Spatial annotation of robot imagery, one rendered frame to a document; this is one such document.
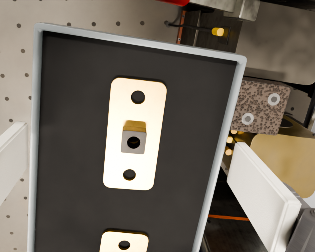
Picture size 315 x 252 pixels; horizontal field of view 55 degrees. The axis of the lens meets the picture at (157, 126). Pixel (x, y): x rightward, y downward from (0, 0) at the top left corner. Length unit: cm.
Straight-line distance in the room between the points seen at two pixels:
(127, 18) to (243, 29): 40
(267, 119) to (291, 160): 7
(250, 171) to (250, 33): 16
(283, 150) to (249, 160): 17
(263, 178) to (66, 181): 14
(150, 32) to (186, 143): 46
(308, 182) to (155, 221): 20
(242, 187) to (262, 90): 13
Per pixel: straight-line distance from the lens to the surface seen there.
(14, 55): 71
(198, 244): 27
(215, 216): 48
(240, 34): 30
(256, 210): 17
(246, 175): 18
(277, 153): 35
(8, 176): 17
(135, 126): 22
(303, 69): 33
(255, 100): 30
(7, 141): 17
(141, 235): 26
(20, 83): 72
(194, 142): 23
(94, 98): 21
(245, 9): 29
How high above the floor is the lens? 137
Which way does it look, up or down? 70 degrees down
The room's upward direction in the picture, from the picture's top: 166 degrees clockwise
